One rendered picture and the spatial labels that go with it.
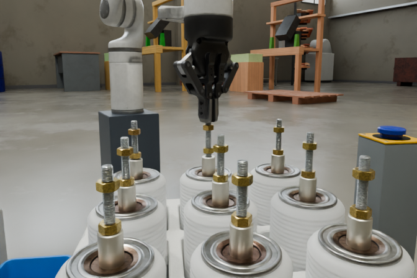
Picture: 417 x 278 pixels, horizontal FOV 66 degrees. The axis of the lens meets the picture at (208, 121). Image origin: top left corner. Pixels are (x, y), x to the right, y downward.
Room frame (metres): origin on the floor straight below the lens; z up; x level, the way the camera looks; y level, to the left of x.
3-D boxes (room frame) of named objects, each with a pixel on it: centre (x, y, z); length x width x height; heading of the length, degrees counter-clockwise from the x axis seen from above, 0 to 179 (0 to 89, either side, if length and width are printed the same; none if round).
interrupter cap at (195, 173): (0.51, 0.00, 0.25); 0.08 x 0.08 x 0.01
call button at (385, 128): (0.51, -0.29, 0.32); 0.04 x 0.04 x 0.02
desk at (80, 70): (7.27, 2.94, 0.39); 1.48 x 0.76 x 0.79; 30
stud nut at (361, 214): (0.30, -0.15, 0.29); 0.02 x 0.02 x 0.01; 11
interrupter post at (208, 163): (0.51, 0.00, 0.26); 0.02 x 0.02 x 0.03
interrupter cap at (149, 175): (0.50, 0.12, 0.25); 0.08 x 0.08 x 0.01
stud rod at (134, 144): (0.50, 0.12, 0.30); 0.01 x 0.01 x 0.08
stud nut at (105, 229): (0.27, 0.09, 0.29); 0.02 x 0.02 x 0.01; 52
